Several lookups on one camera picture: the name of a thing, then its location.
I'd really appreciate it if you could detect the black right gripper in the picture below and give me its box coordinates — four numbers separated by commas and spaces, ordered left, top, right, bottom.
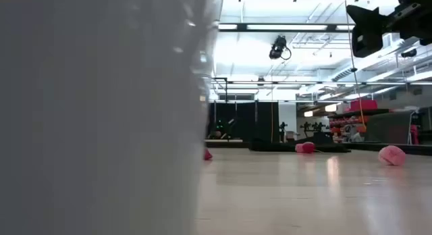
346, 0, 432, 59

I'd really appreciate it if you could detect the pink textured round produce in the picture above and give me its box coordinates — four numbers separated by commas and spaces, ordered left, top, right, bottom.
377, 145, 407, 167

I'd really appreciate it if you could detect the red storage shelf rack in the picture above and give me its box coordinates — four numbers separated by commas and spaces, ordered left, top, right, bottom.
327, 99, 394, 144

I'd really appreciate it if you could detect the grey covered cart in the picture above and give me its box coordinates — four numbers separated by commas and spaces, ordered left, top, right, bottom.
365, 109, 416, 145

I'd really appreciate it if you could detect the black background robot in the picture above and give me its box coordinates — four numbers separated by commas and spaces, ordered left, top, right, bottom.
300, 121, 329, 133
278, 121, 288, 143

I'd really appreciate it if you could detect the black folded cloth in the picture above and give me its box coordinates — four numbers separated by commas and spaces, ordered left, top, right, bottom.
248, 132, 352, 153

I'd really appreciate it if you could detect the black curtain partition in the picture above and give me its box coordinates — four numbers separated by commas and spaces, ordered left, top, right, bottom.
208, 100, 280, 143

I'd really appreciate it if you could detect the yellow hanging cable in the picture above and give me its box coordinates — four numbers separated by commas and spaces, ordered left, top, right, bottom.
343, 0, 368, 133

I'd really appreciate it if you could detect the black hanging overhead camera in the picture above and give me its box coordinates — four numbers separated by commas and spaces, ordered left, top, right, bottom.
269, 34, 292, 61

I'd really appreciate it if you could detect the black table frame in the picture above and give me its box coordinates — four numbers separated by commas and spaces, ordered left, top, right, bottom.
205, 139, 432, 157

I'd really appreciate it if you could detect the black overhead frame bar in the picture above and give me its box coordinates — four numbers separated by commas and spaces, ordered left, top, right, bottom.
218, 22, 354, 34

